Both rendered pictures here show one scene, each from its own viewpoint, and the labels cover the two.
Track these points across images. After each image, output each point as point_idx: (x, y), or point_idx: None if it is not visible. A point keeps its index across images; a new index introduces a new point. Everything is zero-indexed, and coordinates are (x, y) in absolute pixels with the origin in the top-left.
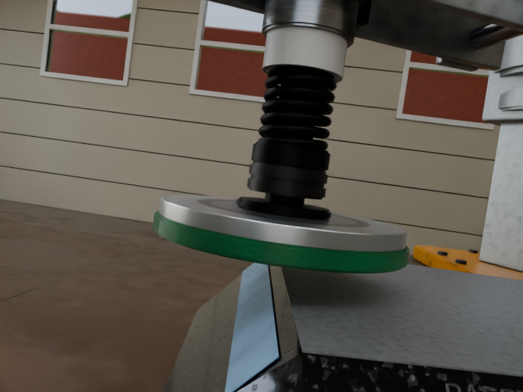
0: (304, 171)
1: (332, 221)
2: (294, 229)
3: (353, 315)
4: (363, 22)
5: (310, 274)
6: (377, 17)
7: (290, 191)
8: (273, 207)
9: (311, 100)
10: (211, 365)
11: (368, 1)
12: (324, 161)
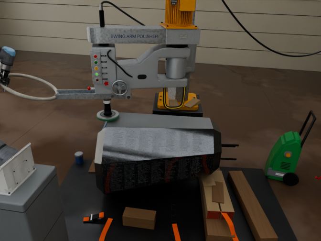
0: (108, 111)
1: (111, 115)
2: (105, 118)
3: (111, 123)
4: None
5: None
6: None
7: (107, 113)
8: (105, 115)
9: (107, 105)
10: (102, 127)
11: None
12: (110, 110)
